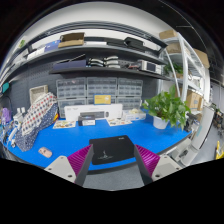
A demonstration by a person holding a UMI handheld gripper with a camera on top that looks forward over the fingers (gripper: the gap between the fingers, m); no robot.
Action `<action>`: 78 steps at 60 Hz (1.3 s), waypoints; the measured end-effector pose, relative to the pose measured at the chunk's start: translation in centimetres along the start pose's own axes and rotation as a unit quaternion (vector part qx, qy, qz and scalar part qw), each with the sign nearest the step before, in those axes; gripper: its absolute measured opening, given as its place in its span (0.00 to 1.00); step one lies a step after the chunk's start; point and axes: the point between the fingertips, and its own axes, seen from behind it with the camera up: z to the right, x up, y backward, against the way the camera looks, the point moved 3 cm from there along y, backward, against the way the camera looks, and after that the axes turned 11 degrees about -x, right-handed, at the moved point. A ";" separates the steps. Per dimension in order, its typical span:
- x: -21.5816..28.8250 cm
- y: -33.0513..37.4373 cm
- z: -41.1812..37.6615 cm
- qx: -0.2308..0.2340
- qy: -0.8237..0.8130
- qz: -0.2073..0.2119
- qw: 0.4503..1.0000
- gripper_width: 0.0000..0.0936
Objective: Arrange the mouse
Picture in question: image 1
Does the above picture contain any right illustrated card sheet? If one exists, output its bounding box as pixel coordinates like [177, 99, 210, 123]
[107, 118, 131, 127]

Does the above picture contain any beige computer mouse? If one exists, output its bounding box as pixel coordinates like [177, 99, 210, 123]
[38, 147, 52, 158]

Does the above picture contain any black mouse pad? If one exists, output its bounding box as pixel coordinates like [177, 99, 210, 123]
[89, 135, 134, 165]

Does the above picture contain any purple object at left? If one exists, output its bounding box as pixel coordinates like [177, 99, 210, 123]
[1, 108, 11, 125]

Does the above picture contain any grey instrument on shelf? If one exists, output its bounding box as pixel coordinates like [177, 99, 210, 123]
[138, 60, 162, 74]

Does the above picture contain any middle grey drawer organizer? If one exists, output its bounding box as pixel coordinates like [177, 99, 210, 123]
[87, 77, 117, 97]

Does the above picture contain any yellow label box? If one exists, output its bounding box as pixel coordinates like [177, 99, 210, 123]
[94, 95, 111, 105]

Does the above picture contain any cardboard box on rack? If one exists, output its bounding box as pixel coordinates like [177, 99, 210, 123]
[186, 90, 203, 111]

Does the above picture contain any cardboard box on top shelf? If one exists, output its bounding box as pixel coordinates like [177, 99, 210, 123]
[58, 32, 84, 48]

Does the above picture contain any long white box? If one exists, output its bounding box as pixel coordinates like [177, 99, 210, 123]
[64, 104, 123, 121]

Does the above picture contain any clear plastic container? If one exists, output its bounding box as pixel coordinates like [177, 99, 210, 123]
[122, 109, 146, 121]

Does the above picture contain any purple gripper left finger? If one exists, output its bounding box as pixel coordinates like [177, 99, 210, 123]
[45, 144, 93, 186]

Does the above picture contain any dark blue flat box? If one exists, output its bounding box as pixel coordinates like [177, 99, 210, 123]
[53, 60, 86, 71]

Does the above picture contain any grey drawer organizer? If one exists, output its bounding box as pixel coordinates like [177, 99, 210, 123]
[56, 77, 86, 99]
[118, 78, 143, 96]
[87, 77, 117, 97]

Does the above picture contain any left illustrated card sheet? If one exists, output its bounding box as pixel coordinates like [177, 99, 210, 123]
[53, 120, 76, 129]

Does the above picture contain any left grey drawer organizer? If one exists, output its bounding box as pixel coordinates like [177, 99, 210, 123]
[56, 77, 86, 99]

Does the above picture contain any black case on top shelf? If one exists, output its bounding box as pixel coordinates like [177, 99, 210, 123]
[124, 37, 144, 49]

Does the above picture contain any right grey drawer organizer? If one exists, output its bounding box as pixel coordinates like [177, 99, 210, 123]
[118, 78, 143, 96]

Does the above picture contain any green potted plant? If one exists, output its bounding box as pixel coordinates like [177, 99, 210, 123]
[142, 86, 190, 130]

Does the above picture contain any patterned fabric cover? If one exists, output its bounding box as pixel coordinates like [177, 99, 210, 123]
[15, 92, 58, 152]

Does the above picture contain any illustrated card sheet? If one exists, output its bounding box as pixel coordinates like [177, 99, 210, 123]
[107, 118, 131, 127]
[53, 120, 76, 129]

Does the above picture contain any white metal shelving rack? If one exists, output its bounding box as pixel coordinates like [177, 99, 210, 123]
[159, 30, 210, 103]

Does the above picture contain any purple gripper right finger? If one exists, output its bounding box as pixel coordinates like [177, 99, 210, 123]
[134, 144, 181, 185]

